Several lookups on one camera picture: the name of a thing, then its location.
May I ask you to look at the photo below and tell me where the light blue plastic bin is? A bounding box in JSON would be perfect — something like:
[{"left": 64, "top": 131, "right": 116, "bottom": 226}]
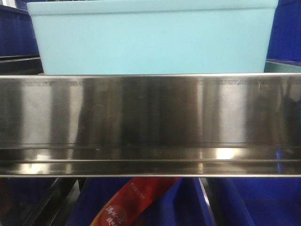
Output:
[{"left": 27, "top": 0, "right": 278, "bottom": 74}]

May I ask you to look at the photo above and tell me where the dark blue bin lower centre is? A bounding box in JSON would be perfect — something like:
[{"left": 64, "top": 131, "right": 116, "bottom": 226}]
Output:
[{"left": 66, "top": 178, "right": 214, "bottom": 226}]

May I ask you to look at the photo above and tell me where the dark blue bin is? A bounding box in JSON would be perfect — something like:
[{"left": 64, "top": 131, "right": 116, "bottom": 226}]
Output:
[
  {"left": 66, "top": 178, "right": 214, "bottom": 226},
  {"left": 0, "top": 178, "right": 54, "bottom": 226},
  {"left": 209, "top": 178, "right": 301, "bottom": 226},
  {"left": 267, "top": 0, "right": 301, "bottom": 61},
  {"left": 0, "top": 4, "right": 40, "bottom": 58}
]

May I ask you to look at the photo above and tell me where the dark blue bin lower right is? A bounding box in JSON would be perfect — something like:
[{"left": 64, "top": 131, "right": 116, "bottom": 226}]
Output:
[{"left": 209, "top": 178, "right": 301, "bottom": 226}]

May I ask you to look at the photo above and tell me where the dark blue bin upper left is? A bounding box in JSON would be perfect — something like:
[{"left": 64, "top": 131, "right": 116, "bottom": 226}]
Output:
[{"left": 0, "top": 4, "right": 40, "bottom": 58}]

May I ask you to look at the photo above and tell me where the dark blue bin upper right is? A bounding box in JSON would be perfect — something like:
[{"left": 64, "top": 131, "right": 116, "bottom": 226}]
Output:
[{"left": 267, "top": 0, "right": 301, "bottom": 61}]

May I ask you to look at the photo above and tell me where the dark blue bin lower left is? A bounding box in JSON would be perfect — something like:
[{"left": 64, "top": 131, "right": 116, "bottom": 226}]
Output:
[{"left": 0, "top": 178, "right": 54, "bottom": 226}]

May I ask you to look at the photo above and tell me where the red printed package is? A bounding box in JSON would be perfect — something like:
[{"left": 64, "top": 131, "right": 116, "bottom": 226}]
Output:
[{"left": 90, "top": 177, "right": 179, "bottom": 226}]

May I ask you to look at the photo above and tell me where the stainless steel shelf front rail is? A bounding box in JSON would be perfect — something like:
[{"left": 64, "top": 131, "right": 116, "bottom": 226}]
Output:
[{"left": 0, "top": 73, "right": 301, "bottom": 177}]

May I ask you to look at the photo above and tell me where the steel divider rail lower right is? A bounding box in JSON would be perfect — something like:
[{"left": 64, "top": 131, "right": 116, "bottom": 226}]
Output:
[{"left": 198, "top": 178, "right": 218, "bottom": 226}]

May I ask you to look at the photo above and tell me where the steel divider rail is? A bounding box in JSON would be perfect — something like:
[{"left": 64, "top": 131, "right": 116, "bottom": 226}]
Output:
[
  {"left": 22, "top": 178, "right": 80, "bottom": 226},
  {"left": 198, "top": 178, "right": 218, "bottom": 226}
]

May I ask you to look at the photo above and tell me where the steel divider rail lower left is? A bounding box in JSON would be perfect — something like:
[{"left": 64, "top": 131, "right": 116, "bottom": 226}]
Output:
[{"left": 22, "top": 178, "right": 80, "bottom": 226}]

